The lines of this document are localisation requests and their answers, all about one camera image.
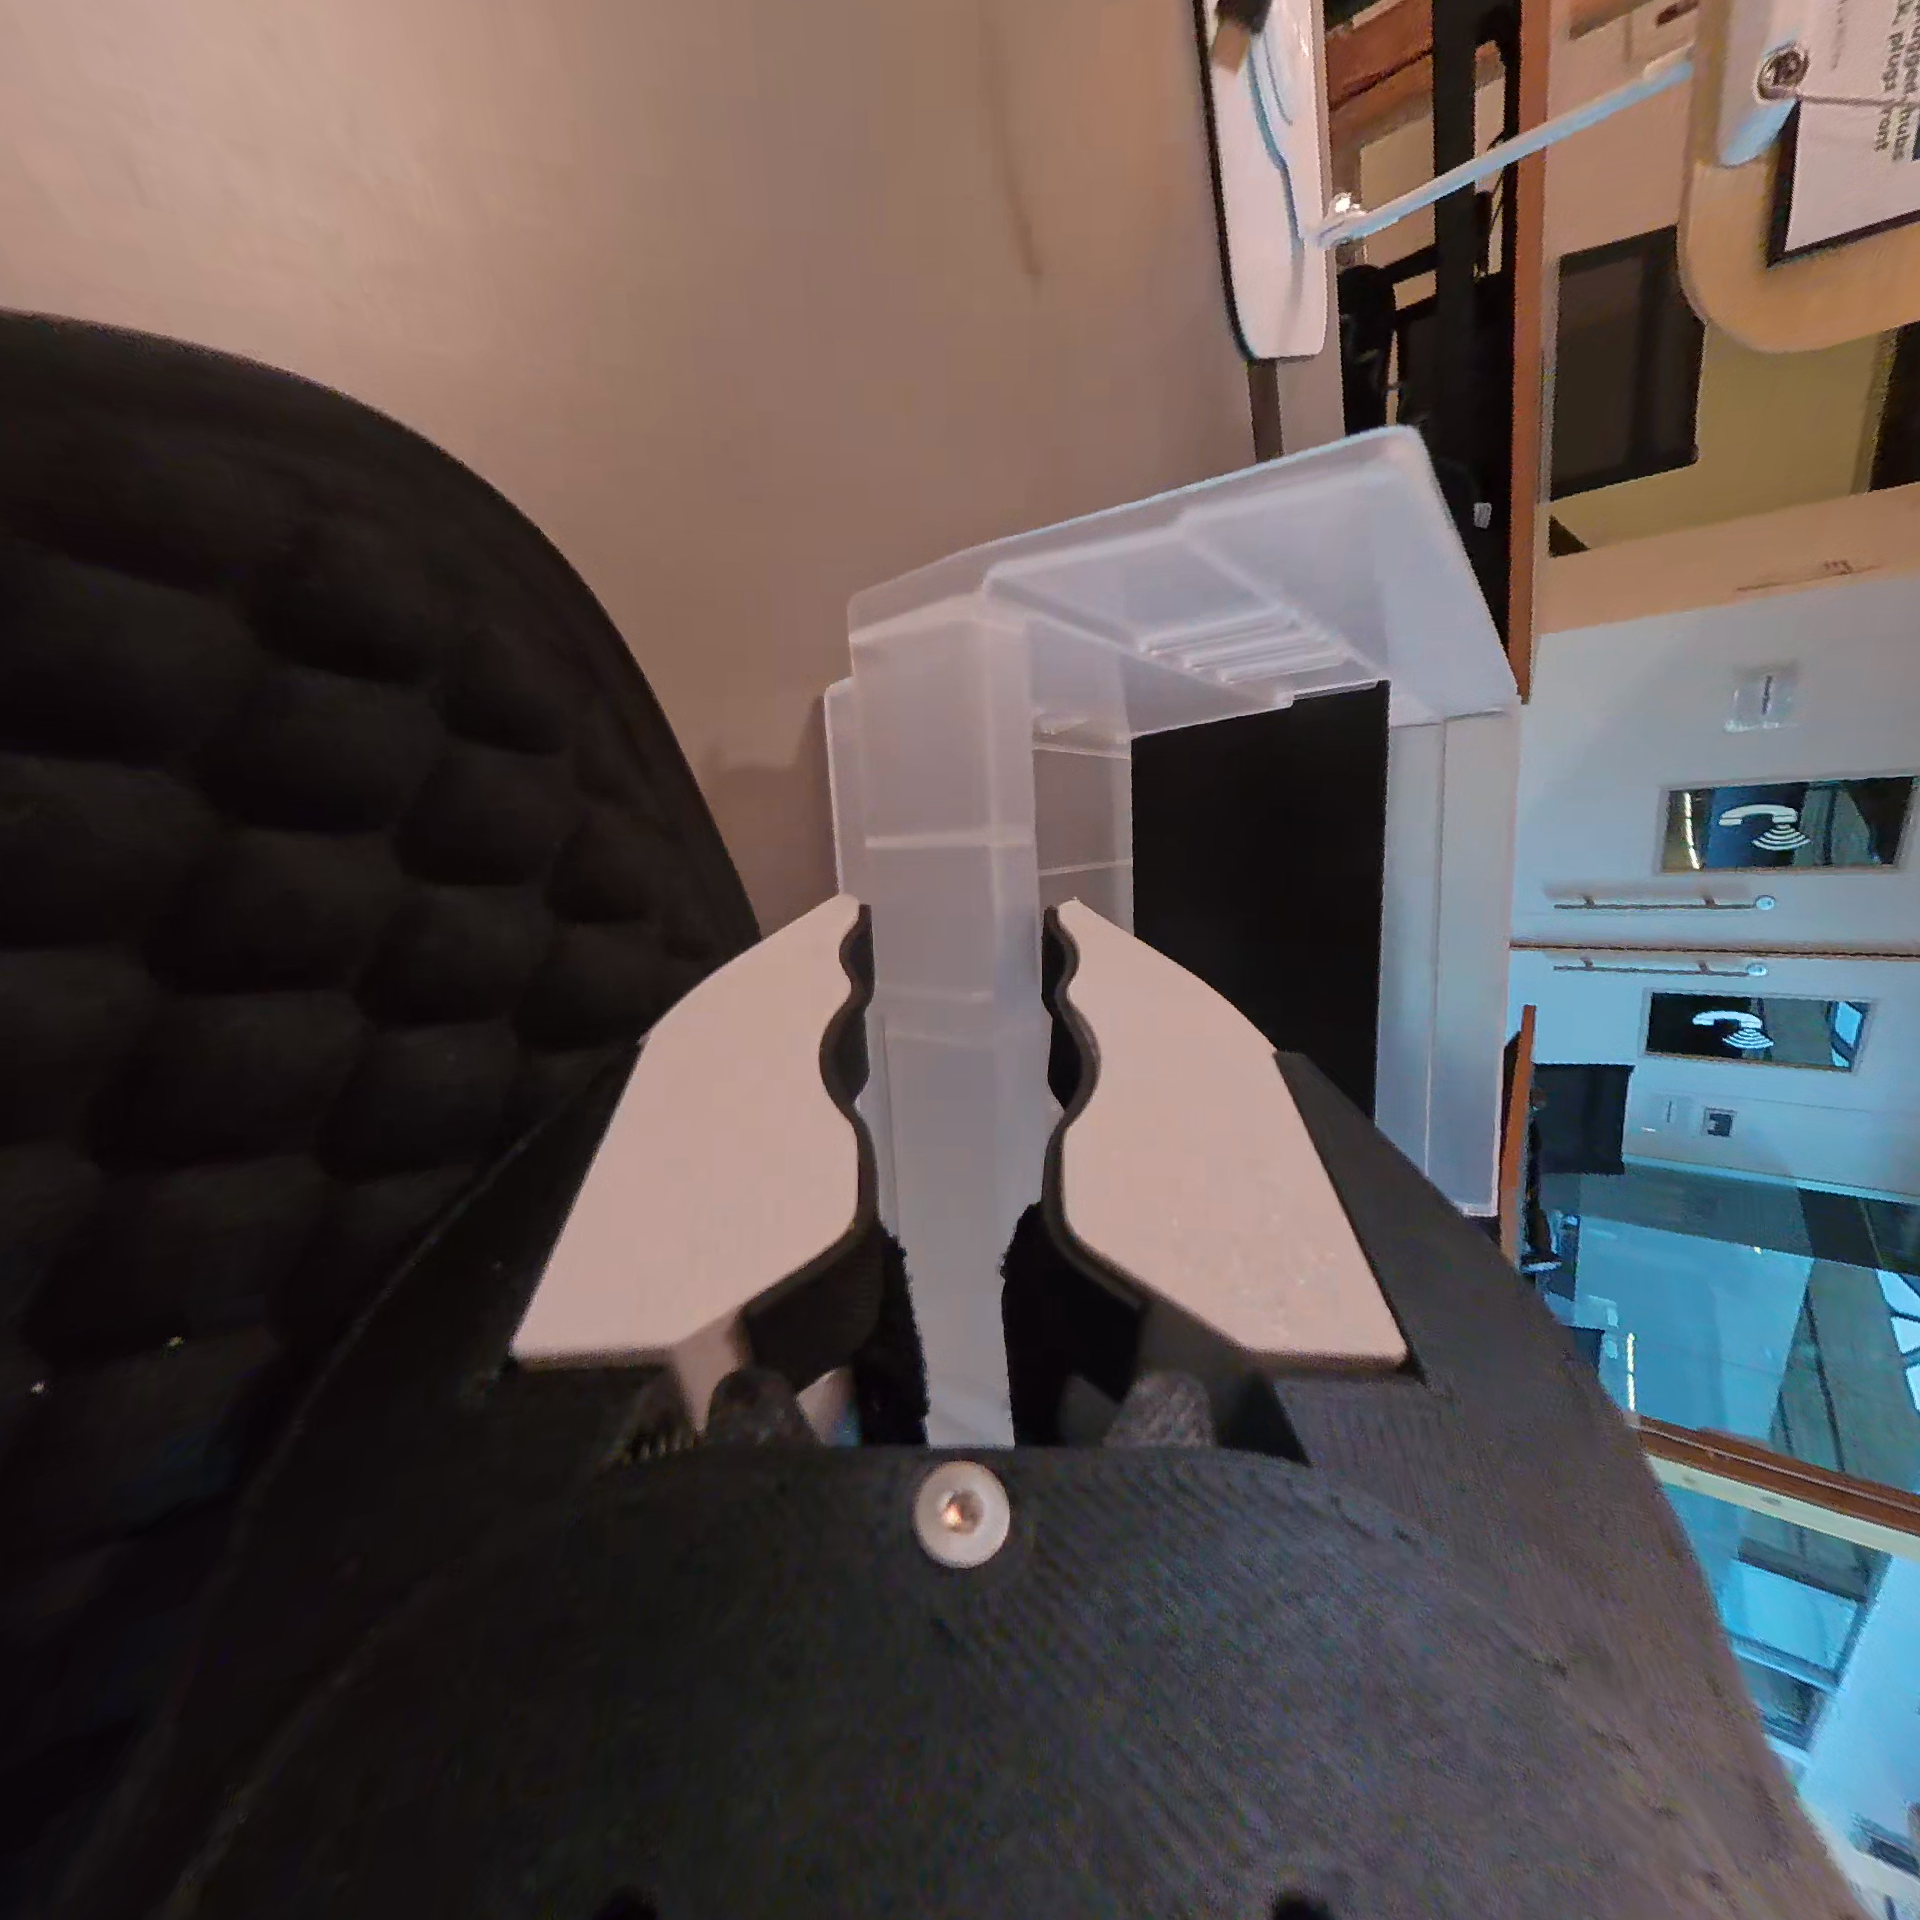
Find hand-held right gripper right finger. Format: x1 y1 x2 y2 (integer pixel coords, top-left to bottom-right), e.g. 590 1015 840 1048
1001 899 1410 1448

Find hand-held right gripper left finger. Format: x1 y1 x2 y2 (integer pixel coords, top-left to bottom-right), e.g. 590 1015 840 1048
511 894 921 1448

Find small paper note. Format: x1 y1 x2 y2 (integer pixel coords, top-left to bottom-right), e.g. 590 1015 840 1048
1769 0 1920 267

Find black phone icon sign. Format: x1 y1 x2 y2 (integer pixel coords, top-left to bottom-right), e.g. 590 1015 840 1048
1655 779 1893 877
1644 988 1879 1078

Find clear plastic box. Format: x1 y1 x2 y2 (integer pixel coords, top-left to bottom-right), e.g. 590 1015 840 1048
823 425 1521 1449

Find plywood poster board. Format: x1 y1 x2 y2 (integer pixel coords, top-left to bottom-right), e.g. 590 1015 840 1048
1678 0 1920 356

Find black padded cushion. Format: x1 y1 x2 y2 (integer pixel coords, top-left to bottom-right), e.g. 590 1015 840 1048
0 308 761 1729

